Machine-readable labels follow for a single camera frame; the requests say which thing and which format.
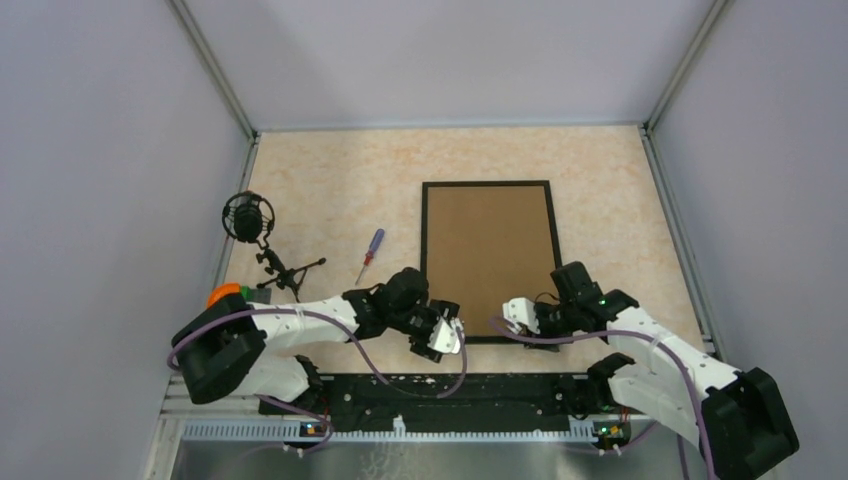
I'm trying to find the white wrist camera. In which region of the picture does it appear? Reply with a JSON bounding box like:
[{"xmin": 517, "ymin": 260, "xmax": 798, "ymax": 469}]
[
  {"xmin": 502, "ymin": 297, "xmax": 540, "ymax": 334},
  {"xmin": 427, "ymin": 318, "xmax": 464, "ymax": 355}
]

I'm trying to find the aluminium front frame rail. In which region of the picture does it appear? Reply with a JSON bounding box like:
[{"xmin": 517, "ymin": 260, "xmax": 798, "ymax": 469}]
[{"xmin": 158, "ymin": 372, "xmax": 764, "ymax": 444}]

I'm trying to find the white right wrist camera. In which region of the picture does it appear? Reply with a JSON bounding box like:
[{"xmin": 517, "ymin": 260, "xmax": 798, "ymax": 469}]
[{"xmin": 502, "ymin": 297, "xmax": 540, "ymax": 334}]

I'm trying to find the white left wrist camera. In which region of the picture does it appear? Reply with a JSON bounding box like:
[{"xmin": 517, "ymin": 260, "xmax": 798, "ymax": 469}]
[{"xmin": 427, "ymin": 318, "xmax": 464, "ymax": 355}]

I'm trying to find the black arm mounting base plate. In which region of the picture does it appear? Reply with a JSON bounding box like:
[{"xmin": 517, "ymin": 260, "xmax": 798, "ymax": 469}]
[{"xmin": 258, "ymin": 372, "xmax": 655, "ymax": 435}]

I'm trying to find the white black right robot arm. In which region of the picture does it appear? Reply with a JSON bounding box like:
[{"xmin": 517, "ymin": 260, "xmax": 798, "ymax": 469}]
[{"xmin": 503, "ymin": 261, "xmax": 800, "ymax": 479}]

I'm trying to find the orange curved toy brick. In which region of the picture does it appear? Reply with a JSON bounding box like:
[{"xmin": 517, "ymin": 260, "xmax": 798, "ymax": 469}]
[{"xmin": 206, "ymin": 282, "xmax": 242, "ymax": 307}]

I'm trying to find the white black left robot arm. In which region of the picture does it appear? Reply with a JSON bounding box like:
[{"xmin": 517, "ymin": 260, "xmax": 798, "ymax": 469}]
[{"xmin": 166, "ymin": 267, "xmax": 465, "ymax": 414}]

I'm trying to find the black microphone on stand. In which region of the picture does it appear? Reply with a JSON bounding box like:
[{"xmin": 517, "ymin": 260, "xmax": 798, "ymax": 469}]
[{"xmin": 221, "ymin": 190, "xmax": 327, "ymax": 303}]

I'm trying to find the black wooden picture frame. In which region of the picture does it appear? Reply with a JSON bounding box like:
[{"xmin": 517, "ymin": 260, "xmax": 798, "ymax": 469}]
[{"xmin": 420, "ymin": 180, "xmax": 563, "ymax": 344}]

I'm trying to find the grey brick baseplate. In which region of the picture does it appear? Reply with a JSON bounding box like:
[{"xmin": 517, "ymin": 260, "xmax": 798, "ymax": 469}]
[{"xmin": 248, "ymin": 288, "xmax": 273, "ymax": 304}]

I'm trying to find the blue red handled screwdriver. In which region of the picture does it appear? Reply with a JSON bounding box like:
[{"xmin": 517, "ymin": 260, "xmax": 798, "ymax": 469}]
[{"xmin": 354, "ymin": 228, "xmax": 385, "ymax": 286}]

